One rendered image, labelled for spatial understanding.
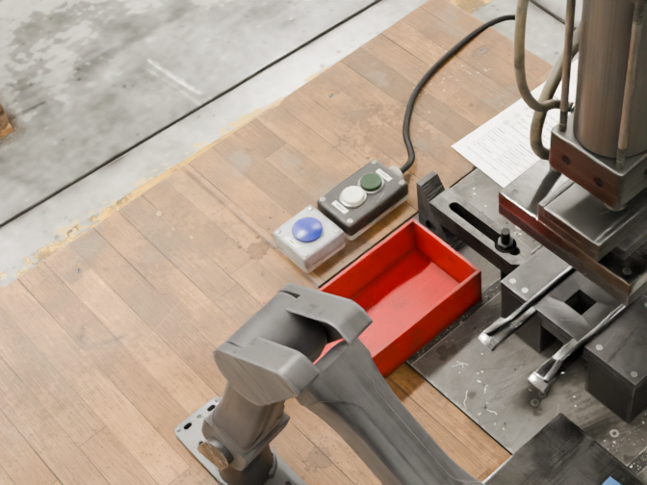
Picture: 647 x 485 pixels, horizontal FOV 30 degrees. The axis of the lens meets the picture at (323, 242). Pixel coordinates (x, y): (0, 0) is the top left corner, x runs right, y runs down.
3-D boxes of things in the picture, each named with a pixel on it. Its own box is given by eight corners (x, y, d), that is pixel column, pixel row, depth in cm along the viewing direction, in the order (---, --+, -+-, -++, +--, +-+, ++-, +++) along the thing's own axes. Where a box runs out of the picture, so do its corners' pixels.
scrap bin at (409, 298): (267, 361, 148) (259, 333, 143) (415, 246, 156) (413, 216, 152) (331, 422, 141) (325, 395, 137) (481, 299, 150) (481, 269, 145)
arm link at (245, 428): (282, 434, 132) (332, 330, 103) (239, 476, 129) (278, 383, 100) (242, 395, 133) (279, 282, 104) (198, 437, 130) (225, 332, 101)
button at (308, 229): (287, 237, 157) (285, 227, 156) (310, 219, 159) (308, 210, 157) (306, 254, 155) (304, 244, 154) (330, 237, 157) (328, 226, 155)
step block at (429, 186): (419, 227, 158) (416, 182, 151) (435, 215, 159) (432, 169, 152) (453, 254, 155) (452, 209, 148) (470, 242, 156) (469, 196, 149)
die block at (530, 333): (500, 322, 148) (500, 286, 142) (556, 276, 151) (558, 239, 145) (628, 424, 137) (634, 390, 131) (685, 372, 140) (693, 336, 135)
